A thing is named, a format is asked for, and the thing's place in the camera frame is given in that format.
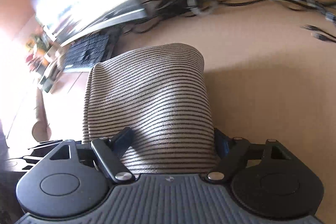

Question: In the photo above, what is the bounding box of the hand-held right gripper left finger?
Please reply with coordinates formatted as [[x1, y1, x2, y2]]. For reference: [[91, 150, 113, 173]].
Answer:
[[49, 127, 134, 183]]

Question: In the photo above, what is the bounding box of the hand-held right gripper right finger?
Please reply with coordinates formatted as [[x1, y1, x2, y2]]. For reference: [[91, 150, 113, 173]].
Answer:
[[204, 127, 292, 184]]

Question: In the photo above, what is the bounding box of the beige striped sweater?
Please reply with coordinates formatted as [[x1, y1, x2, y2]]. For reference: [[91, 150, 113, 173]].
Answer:
[[82, 43, 220, 175]]

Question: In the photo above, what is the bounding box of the black keyboard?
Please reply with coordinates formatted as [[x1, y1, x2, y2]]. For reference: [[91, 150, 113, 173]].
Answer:
[[62, 32, 115, 73]]

